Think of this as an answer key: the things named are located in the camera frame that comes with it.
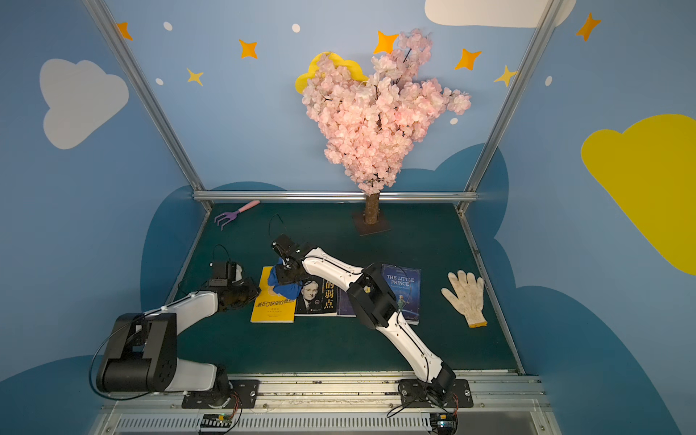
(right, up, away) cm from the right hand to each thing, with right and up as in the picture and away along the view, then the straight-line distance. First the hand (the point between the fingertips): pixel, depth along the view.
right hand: (286, 279), depth 96 cm
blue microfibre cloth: (+2, -3, -5) cm, 6 cm away
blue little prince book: (+43, -2, 0) cm, 43 cm away
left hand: (-9, -2, -2) cm, 9 cm away
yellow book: (-5, -8, -5) cm, 11 cm away
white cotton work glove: (+65, -6, -2) cm, 66 cm away
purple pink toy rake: (-29, +24, +19) cm, 42 cm away
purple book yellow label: (+21, -8, -4) cm, 23 cm away
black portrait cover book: (+11, -6, -3) cm, 13 cm away
